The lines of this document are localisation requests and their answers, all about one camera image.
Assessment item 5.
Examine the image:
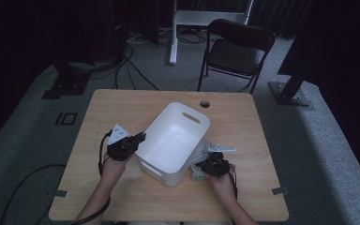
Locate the hand-held gripper black cable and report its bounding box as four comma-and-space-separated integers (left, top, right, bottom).
0, 130, 113, 225
229, 164, 239, 201

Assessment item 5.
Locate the person's right hand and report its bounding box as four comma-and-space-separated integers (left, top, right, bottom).
206, 168, 237, 204

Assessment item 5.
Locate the right hand-held gripper black cable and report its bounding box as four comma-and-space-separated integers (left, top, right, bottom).
229, 164, 239, 201

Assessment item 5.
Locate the black folding chair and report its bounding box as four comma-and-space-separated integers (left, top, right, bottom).
196, 18, 276, 95

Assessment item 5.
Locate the white floor cable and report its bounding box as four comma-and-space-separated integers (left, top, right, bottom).
127, 32, 151, 45

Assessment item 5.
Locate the black stand with square base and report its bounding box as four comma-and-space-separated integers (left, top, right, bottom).
41, 62, 92, 100

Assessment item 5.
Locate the white plastic storage bin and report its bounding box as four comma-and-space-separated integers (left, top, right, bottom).
135, 101, 211, 188

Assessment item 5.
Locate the person's left hand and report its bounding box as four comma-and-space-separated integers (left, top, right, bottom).
99, 154, 134, 188

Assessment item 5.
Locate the grey tape strip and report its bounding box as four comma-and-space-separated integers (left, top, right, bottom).
47, 189, 68, 199
271, 187, 290, 196

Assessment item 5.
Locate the dark curtain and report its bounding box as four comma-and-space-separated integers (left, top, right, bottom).
249, 0, 313, 38

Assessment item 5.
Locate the long black floor cable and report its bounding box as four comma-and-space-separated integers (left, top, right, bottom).
123, 54, 160, 92

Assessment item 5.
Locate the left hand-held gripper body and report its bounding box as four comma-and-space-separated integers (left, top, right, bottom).
106, 123, 138, 162

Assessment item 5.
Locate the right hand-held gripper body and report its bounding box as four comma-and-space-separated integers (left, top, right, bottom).
204, 142, 238, 179

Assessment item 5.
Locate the white metal desk frame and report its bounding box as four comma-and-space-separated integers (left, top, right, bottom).
168, 0, 254, 66

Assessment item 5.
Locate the left hand-held gripper black cable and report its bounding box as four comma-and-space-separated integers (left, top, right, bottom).
0, 130, 113, 225

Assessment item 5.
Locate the grey knitted cloth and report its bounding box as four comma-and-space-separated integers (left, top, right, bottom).
189, 142, 215, 182

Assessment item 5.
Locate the black leaning stand with base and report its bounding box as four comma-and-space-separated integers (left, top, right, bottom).
268, 71, 315, 111

